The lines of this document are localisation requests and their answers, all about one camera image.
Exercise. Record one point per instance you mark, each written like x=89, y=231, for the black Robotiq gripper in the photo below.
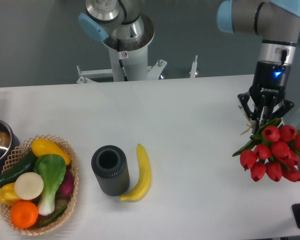
x=269, y=80

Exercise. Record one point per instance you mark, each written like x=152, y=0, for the red tulip bouquet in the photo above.
x=274, y=150

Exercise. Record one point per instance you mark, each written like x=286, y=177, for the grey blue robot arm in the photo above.
x=122, y=27

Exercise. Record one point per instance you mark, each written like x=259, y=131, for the dark grey ribbed vase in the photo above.
x=110, y=167

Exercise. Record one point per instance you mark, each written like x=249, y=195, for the yellow banana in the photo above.
x=145, y=176

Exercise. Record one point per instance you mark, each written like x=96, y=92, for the purple red onion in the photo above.
x=67, y=186

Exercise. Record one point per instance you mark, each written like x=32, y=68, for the green bok choy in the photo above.
x=52, y=169

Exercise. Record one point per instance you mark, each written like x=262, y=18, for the yellow squash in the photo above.
x=42, y=146

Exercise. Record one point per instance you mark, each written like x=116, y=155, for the green chili pepper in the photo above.
x=52, y=218

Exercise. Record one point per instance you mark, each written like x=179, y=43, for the woven wicker basket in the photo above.
x=16, y=155

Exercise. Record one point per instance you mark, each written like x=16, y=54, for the green cucumber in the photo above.
x=25, y=165

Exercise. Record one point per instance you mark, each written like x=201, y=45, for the white round radish slice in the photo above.
x=28, y=186

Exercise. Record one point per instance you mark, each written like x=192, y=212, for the orange fruit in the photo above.
x=24, y=214

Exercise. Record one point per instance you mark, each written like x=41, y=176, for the yellow bell pepper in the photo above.
x=8, y=195

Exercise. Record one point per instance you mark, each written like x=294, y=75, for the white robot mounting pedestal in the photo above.
x=125, y=66

